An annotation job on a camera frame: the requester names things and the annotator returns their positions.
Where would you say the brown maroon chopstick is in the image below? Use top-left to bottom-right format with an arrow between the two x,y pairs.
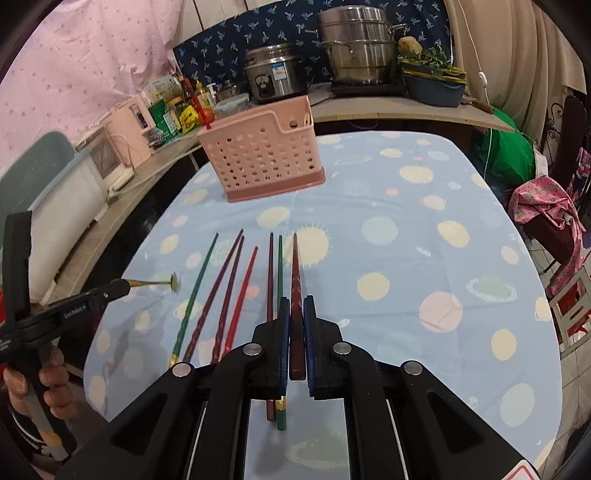
290,233 -> 305,381

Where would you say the gold flower-shaped spoon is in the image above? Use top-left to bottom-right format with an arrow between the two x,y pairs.
126,273 -> 179,292

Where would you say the dark maroon twisted chopstick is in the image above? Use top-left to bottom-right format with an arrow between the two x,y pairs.
211,235 -> 245,364

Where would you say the maroon chopstick gold band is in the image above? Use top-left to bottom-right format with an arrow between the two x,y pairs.
266,233 -> 276,422

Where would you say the dark green chopstick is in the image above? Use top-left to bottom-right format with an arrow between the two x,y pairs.
276,235 -> 287,431

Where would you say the green chopstick gold band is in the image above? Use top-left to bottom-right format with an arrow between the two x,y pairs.
168,233 -> 219,367

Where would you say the bright red chopstick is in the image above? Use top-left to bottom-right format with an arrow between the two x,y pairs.
191,95 -> 214,130

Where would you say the person's left hand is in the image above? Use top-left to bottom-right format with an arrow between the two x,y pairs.
3,347 -> 77,420

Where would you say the white dish drainer box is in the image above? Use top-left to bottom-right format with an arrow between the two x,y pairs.
1,131 -> 106,303

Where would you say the light blue planet tablecloth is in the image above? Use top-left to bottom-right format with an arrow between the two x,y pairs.
84,131 -> 562,466

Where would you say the pink electric kettle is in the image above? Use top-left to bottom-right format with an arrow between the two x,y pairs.
99,95 -> 155,167

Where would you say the pink perforated utensil basket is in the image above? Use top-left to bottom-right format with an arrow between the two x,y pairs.
197,95 -> 325,203

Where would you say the green milk powder can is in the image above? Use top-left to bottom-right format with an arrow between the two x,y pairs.
148,99 -> 180,142

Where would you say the yellow snack bag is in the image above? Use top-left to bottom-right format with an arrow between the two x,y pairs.
179,105 -> 200,135

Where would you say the red tomato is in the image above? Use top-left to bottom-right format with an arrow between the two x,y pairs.
199,108 -> 214,124

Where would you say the yellow bottle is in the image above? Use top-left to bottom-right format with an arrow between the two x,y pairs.
195,80 -> 214,109

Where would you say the clear food storage container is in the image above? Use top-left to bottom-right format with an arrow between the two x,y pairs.
213,93 -> 249,119

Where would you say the wooden curved counter shelf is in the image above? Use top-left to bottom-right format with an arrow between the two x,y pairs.
42,84 -> 514,304

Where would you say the pink dotted curtain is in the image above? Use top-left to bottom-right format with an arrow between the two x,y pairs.
1,1 -> 182,171

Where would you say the navy floral backsplash cloth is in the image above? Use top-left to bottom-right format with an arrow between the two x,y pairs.
173,0 -> 451,85

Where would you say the silver rice cooker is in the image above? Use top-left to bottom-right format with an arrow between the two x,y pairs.
243,43 -> 308,104

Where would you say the green plastic bag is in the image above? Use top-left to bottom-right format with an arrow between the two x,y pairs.
469,109 -> 536,190

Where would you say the pink floral cloth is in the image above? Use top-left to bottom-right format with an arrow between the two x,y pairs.
508,175 -> 586,299

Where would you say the blue basin with vegetables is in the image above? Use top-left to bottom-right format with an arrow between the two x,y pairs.
400,61 -> 467,108

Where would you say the stainless steel steamer pot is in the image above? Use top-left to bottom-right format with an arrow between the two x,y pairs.
318,5 -> 407,85

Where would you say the beige curtain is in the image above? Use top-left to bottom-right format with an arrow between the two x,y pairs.
446,1 -> 586,141

